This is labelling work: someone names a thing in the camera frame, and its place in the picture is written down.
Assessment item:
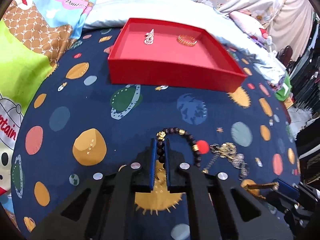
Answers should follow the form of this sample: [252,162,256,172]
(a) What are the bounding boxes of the gold bangle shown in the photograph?
[177,35,197,47]

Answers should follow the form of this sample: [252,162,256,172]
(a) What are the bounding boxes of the colourful monkey cartoon quilt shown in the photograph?
[0,0,98,230]

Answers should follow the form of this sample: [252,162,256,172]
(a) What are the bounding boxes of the red jewelry tray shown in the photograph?
[108,18,247,93]

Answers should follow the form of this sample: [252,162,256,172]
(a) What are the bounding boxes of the gold wrist watch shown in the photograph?
[241,179,279,199]

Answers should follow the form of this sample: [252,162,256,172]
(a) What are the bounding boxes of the gold chain necklace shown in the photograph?
[202,142,250,181]

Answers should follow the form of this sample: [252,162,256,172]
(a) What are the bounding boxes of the green plastic item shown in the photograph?
[274,74,292,102]

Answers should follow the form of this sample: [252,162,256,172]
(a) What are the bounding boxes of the pink white plush toy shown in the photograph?
[229,11,268,40]

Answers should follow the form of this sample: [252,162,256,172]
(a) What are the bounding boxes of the light blue blanket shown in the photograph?
[84,0,287,85]

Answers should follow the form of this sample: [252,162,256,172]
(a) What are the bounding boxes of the navy planet print bedsheet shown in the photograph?
[12,29,300,237]

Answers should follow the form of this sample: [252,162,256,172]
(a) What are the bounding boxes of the dark bead bracelet gold charms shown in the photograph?
[156,127,201,168]

